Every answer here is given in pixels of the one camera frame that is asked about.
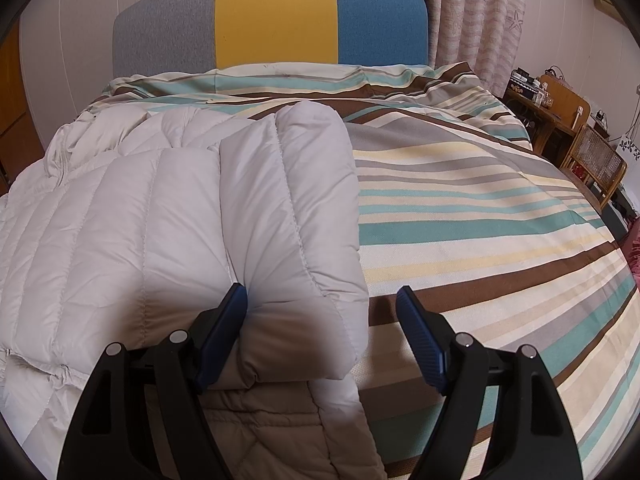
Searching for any wicker chair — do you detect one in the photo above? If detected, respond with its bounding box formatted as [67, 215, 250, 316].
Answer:
[562, 124, 628, 196]

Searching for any grey yellow blue headboard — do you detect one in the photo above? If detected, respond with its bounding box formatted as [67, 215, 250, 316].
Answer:
[112, 0, 431, 81]

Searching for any pink wave print curtain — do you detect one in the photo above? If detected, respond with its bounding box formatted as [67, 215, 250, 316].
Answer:
[422, 0, 538, 98]

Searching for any brown wooden door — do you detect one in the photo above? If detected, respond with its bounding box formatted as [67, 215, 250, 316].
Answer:
[0, 25, 46, 181]

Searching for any wooden board chair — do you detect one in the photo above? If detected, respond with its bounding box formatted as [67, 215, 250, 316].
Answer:
[537, 74, 593, 128]

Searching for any red ruffled blanket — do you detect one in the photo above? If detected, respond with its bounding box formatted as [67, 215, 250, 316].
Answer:
[620, 225, 640, 281]

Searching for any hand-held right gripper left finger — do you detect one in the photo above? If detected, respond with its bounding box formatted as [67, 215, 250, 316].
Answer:
[56, 282, 249, 480]

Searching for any striped bed cover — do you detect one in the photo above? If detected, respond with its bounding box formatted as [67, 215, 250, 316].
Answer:
[90, 62, 640, 480]

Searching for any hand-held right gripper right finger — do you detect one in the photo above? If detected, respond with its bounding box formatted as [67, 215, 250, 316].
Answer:
[395, 285, 584, 480]

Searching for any round wooden table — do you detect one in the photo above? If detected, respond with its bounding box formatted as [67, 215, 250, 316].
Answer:
[505, 80, 576, 161]

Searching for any white flower print bag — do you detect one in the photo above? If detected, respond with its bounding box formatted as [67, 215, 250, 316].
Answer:
[617, 132, 640, 161]

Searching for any white quilted down jacket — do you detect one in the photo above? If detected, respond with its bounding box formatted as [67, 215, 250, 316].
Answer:
[0, 100, 388, 480]

